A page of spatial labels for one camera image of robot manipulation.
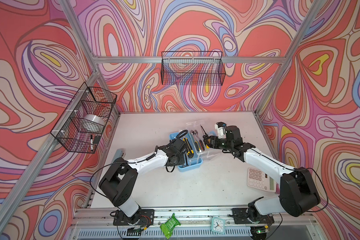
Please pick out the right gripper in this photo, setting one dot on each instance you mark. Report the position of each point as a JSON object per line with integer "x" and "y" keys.
{"x": 213, "y": 140}

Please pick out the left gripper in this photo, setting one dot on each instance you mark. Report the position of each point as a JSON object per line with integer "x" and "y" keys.
{"x": 182, "y": 161}

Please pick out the large yellow black utility knife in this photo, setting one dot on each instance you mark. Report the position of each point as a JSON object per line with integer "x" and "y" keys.
{"x": 190, "y": 152}

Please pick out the light blue plastic tool box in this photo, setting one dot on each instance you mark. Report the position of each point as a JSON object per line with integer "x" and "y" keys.
{"x": 201, "y": 156}

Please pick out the ratchet wrench dark handle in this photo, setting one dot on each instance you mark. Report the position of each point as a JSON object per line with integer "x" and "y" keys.
{"x": 202, "y": 147}

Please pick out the screwdriver black orange handle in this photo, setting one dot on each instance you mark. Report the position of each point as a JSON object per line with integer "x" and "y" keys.
{"x": 204, "y": 133}

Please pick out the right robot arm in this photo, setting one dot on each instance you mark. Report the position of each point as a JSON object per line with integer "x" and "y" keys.
{"x": 298, "y": 192}

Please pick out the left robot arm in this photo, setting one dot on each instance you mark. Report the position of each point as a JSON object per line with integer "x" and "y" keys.
{"x": 119, "y": 180}

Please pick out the pink calculator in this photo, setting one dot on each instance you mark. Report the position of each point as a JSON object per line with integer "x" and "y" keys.
{"x": 259, "y": 180}

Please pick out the grey blue stapler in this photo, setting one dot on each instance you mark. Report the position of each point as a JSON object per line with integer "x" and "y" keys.
{"x": 118, "y": 156}

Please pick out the small teal alarm clock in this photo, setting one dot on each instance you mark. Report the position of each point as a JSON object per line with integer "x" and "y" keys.
{"x": 218, "y": 225}

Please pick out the grey tape roll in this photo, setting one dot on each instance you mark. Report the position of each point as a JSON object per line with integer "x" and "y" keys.
{"x": 95, "y": 119}

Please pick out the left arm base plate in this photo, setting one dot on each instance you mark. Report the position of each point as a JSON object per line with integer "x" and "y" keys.
{"x": 143, "y": 217}

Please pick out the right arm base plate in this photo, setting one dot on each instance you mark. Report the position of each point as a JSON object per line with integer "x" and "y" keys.
{"x": 250, "y": 216}

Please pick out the black wire basket back wall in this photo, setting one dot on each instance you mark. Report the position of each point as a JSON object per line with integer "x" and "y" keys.
{"x": 192, "y": 68}

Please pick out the black wire basket wall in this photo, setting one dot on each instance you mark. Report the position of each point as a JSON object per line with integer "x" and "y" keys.
{"x": 74, "y": 132}
{"x": 192, "y": 68}

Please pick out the black wire basket left wall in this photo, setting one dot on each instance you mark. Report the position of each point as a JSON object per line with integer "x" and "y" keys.
{"x": 74, "y": 132}

